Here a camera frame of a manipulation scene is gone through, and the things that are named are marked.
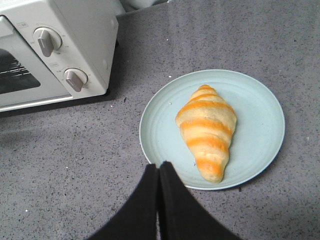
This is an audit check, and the metal oven wire rack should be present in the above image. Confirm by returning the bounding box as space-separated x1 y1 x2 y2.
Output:
0 58 30 79

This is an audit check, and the oven control knob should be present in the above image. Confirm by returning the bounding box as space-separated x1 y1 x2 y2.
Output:
64 68 88 93
33 27 62 58

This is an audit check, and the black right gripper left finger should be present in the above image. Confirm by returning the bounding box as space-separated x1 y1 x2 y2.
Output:
89 164 159 240

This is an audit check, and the upper oven control knob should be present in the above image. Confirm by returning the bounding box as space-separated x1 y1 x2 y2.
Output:
33 27 62 58

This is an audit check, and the lower oven control knob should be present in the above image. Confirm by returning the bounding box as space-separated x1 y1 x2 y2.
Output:
64 68 88 93

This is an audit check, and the golden croissant bread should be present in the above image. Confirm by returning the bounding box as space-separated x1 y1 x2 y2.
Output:
175 84 237 183

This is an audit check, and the white Toshiba toaster oven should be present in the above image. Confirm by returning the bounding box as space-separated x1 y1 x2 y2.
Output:
0 0 122 102

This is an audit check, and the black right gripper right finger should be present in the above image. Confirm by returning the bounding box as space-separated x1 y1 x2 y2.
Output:
159 161 239 240

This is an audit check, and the light green round plate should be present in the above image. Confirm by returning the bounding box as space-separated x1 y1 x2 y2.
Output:
139 69 285 191

